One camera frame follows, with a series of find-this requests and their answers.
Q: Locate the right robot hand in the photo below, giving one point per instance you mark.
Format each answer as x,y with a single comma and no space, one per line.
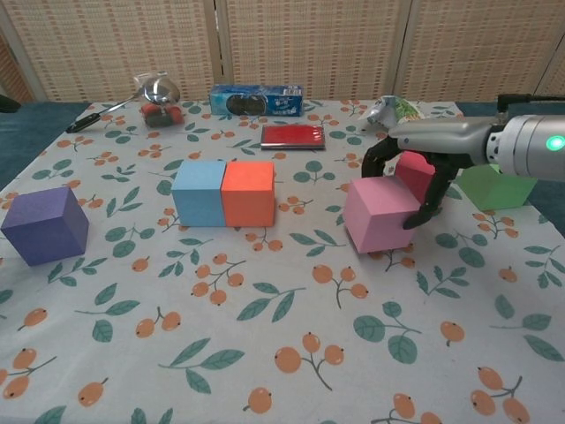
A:
446,137

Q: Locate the floral print tablecloth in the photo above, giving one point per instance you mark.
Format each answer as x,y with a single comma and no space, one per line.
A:
282,353

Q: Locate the green foam cube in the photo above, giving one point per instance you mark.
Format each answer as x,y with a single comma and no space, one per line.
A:
499,192

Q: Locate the red flat case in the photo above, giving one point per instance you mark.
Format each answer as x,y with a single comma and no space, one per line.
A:
293,136

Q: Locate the crumpled green white snack bag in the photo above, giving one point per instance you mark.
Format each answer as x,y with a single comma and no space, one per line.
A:
397,110

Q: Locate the orange foam cube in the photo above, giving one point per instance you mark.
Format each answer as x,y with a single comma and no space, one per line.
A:
248,199

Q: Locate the pink foam cube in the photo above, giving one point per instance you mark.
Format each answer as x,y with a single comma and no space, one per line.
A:
379,221

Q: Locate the light blue foam cube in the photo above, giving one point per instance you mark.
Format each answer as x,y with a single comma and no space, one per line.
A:
196,199

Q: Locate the bamboo folding screen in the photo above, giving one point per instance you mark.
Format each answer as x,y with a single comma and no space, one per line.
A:
309,44

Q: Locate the purple foam cube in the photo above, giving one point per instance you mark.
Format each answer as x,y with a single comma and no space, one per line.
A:
39,229

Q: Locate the blue cookie package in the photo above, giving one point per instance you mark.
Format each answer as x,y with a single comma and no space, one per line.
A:
256,100

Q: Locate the red foam cube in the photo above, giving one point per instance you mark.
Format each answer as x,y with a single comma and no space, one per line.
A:
417,176

